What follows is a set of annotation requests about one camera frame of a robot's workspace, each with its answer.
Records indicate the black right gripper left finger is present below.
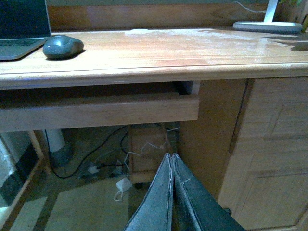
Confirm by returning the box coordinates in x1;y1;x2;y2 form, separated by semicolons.
124;154;174;231

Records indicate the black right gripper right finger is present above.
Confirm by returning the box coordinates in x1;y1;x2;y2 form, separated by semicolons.
172;154;244;231

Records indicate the grey wireless computer mouse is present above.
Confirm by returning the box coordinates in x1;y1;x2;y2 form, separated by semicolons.
43;35;84;60

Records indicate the white power adapter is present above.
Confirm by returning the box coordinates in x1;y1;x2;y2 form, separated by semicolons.
116;178;132;193

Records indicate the black power strip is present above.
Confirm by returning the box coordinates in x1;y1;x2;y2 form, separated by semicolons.
79;154;128;179

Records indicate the wooden rolling computer stand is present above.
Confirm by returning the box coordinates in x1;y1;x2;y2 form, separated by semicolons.
128;123;180;188

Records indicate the white pipe with grey base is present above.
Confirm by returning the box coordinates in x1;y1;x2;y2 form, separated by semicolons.
45;129;73;168

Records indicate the wooden pull-out keyboard tray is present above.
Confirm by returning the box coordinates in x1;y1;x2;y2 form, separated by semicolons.
0;81;200;132

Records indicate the wooden desk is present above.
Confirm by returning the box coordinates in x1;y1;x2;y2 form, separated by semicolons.
0;4;308;231

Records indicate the white desk lamp base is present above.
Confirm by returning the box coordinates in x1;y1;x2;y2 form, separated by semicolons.
233;0;303;34

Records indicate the grey laptop computer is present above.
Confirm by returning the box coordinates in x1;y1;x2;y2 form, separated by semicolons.
0;0;51;61

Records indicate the white cable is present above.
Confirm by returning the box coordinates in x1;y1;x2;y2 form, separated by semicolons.
123;127;180;171

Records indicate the black floor cable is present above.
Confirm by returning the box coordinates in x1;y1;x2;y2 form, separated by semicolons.
45;125;164;179

